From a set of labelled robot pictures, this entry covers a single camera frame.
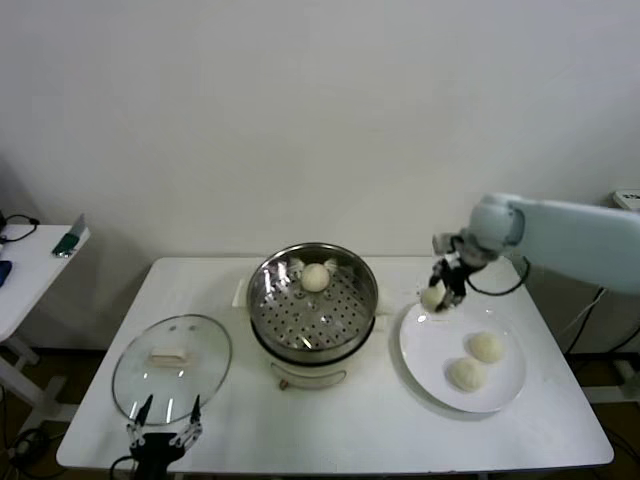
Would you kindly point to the white side table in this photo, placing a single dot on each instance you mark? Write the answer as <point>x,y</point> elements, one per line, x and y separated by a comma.
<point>30,280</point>

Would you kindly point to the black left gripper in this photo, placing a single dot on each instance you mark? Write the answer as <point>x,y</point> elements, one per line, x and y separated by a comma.
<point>157,452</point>

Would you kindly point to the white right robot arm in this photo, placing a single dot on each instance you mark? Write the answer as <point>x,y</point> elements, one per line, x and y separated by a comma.
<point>575,245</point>

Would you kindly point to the white electric cooker base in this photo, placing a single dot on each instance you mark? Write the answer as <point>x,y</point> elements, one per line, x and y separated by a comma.
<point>310,377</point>

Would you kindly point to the blue object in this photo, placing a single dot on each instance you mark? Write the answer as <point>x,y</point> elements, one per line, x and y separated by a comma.
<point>5,274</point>

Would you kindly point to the perforated steel steamer basket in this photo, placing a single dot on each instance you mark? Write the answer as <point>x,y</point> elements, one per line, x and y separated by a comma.
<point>300,325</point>

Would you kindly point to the teal and silver tool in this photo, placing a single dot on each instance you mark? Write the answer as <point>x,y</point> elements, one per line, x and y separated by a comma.
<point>66,245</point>

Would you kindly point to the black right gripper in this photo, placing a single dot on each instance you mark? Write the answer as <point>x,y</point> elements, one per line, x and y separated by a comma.
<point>456,275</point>

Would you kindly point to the white round plate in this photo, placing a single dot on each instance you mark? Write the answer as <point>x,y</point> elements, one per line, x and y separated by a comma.
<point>425,350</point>

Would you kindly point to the white steamed baozi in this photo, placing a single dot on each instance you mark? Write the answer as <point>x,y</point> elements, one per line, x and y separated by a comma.
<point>431,299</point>
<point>315,278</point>
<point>466,375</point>
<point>485,346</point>

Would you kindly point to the white equipment stand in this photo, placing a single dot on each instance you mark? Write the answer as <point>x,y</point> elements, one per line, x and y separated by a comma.
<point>629,197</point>

